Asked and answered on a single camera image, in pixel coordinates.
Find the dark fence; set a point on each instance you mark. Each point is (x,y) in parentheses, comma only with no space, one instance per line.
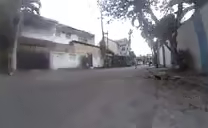
(120,61)

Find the pale building with balcony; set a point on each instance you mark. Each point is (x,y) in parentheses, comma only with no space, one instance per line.
(120,46)

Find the utility pole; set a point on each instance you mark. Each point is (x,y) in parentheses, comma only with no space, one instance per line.
(102,30)

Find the grey asphalt road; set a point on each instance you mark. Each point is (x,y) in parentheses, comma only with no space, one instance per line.
(75,100)

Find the white two-storey building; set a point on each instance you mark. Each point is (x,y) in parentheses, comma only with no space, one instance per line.
(55,50)

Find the row of trees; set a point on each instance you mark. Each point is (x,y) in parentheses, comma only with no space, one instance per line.
(158,30)

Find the dirt roadside strip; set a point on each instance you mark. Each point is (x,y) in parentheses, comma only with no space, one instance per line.
(185,90)

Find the grey pole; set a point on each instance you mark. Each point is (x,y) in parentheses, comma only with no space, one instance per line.
(14,50)

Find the blue pole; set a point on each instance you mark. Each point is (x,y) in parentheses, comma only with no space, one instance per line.
(202,43)

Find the dark tree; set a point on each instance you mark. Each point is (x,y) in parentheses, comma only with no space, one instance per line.
(2,30)

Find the white wall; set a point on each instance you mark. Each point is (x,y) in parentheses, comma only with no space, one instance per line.
(188,36)

